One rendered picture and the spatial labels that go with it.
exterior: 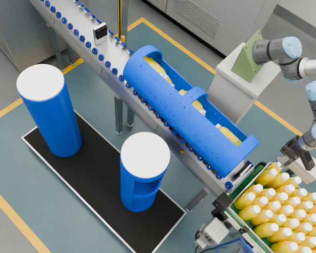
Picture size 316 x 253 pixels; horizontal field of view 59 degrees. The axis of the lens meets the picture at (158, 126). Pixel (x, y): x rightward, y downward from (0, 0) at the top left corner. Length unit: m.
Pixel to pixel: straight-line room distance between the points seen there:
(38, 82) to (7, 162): 1.16
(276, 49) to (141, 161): 0.97
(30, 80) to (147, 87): 0.73
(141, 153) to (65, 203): 1.19
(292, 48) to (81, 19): 1.53
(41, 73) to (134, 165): 0.84
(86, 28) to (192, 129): 1.21
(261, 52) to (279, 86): 1.86
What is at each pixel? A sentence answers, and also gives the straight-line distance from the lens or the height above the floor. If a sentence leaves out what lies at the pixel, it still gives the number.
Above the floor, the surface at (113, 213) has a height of 0.15.
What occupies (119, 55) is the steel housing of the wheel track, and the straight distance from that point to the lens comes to 2.11.
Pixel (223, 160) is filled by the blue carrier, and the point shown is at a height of 1.17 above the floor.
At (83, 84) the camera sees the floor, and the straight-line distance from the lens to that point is 3.13.
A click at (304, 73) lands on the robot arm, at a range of 1.77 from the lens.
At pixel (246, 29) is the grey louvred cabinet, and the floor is 0.55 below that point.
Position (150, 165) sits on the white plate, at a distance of 1.55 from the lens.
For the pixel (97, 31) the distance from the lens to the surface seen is 2.07.
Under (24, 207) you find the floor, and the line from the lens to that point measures 2.67.
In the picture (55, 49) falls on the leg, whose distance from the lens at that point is 3.01.
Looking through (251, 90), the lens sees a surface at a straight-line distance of 1.84.
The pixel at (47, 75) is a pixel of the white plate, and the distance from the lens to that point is 1.90.
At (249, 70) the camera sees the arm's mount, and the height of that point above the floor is 1.24.
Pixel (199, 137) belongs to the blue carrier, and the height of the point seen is 1.17.
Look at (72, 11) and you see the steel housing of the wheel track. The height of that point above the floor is 0.93.
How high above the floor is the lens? 2.49
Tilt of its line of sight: 61 degrees down
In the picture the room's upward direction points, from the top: 13 degrees clockwise
